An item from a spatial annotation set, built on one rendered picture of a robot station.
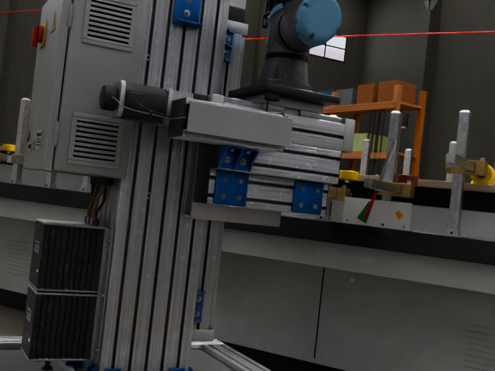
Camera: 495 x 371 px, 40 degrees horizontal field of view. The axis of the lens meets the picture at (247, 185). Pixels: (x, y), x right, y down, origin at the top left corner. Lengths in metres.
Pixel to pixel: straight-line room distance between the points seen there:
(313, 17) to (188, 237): 0.67
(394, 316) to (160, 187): 1.29
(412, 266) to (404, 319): 0.31
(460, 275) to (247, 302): 1.01
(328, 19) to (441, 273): 1.15
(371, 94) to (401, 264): 6.75
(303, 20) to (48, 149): 0.68
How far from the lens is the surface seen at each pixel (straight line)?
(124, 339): 1.84
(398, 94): 8.74
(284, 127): 1.61
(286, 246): 2.72
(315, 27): 1.67
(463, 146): 2.49
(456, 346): 2.73
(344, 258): 2.62
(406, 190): 2.52
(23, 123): 3.71
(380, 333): 2.80
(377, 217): 2.55
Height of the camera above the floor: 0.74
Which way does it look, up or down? 1 degrees up
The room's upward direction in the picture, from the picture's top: 6 degrees clockwise
